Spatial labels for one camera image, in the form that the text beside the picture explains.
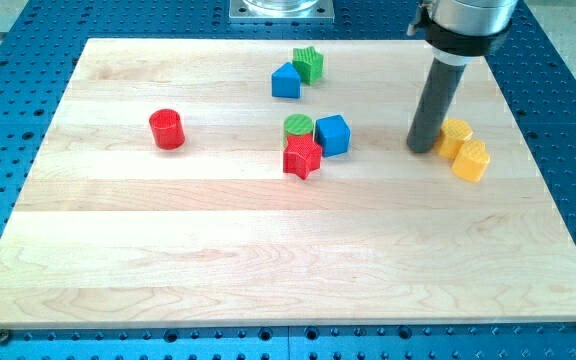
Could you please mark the yellow hexagon block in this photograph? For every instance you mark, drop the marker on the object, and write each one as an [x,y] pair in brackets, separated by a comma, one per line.
[453,134]

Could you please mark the blue triangular block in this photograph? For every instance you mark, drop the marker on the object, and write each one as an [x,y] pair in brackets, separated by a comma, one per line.
[286,82]

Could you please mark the light wooden board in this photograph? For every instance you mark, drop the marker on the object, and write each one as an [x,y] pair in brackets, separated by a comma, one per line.
[112,231]

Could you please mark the green cylinder block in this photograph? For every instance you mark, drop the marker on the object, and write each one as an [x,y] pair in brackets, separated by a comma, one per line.
[297,125]

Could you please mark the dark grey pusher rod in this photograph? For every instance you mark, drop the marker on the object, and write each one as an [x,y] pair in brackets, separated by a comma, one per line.
[440,87]

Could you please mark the red star block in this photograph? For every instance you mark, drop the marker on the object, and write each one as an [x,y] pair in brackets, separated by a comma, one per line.
[301,156]

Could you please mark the red cylinder block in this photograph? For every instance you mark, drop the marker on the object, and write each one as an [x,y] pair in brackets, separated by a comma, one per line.
[167,129]

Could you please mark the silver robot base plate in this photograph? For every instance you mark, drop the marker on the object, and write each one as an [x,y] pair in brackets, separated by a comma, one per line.
[280,10]

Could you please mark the green star block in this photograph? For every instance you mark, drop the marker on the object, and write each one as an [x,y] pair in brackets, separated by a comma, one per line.
[308,62]

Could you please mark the yellow heart block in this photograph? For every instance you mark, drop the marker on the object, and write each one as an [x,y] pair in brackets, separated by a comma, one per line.
[471,161]

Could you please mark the blue cube block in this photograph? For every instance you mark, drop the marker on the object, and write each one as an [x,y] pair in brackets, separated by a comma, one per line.
[333,135]

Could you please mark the blue perforated metal table plate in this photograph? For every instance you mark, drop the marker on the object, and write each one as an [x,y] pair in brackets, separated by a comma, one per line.
[41,42]

